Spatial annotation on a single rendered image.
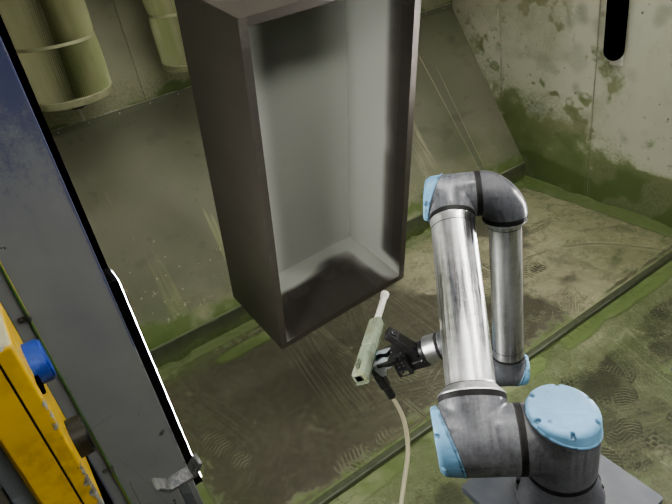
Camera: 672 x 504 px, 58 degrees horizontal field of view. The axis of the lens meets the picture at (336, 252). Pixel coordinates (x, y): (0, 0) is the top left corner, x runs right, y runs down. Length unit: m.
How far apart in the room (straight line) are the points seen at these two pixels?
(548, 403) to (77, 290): 0.96
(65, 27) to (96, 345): 1.62
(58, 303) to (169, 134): 1.99
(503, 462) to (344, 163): 1.46
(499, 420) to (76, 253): 0.89
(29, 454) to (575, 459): 0.99
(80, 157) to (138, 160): 0.26
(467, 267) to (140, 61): 2.13
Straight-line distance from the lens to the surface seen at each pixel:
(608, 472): 1.59
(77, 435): 0.79
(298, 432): 2.51
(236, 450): 2.52
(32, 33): 2.68
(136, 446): 1.49
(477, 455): 1.31
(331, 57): 2.19
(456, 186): 1.54
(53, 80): 2.70
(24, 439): 0.72
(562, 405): 1.34
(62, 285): 1.24
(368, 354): 1.98
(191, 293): 2.99
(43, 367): 0.72
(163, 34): 2.86
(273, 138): 2.16
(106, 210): 3.01
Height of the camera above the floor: 1.88
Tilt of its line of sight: 32 degrees down
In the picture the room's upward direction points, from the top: 10 degrees counter-clockwise
